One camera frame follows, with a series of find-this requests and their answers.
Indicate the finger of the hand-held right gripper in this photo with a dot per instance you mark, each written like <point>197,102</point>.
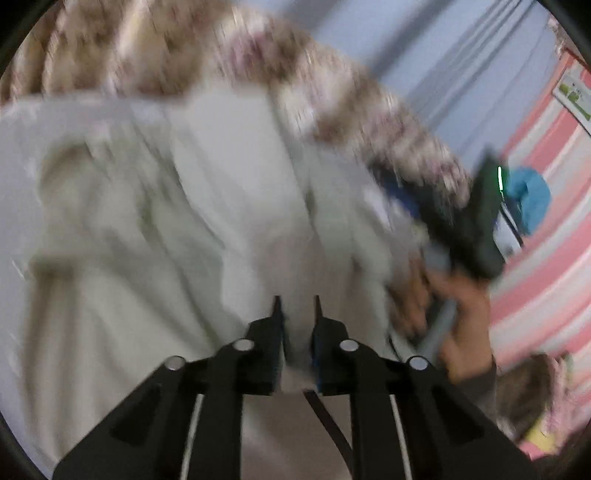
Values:
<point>401,194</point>

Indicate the person's right hand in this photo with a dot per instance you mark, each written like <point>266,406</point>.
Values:
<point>466,327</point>

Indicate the blue curtain with floral hem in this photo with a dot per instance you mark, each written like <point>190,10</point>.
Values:
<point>323,92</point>

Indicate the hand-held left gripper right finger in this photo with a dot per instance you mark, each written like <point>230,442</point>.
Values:
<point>316,341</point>

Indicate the pale green hooded jacket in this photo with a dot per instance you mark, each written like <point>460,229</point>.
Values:
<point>184,221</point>

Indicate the person's right forearm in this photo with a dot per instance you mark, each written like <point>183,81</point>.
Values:
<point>480,387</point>

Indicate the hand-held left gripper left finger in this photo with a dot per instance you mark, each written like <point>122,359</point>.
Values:
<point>277,337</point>

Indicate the blue round thing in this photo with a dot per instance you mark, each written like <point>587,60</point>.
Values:
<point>531,198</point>

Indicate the grey printed bed sheet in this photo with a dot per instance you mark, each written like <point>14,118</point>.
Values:
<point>14,207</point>

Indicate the brown fuzzy thing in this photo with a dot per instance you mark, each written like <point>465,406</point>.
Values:
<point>526,397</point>

